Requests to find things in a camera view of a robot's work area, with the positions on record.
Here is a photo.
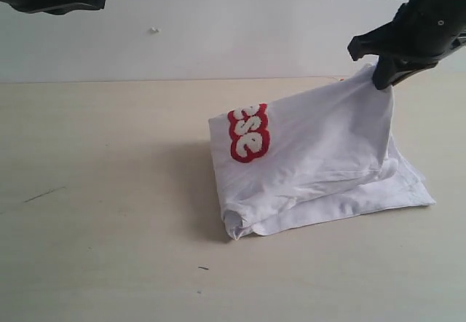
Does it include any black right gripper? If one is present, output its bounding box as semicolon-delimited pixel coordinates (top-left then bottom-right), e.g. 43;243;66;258
347;0;465;90

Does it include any white t-shirt red lettering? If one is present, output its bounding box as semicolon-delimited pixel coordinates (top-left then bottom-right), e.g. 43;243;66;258
208;65;435;240

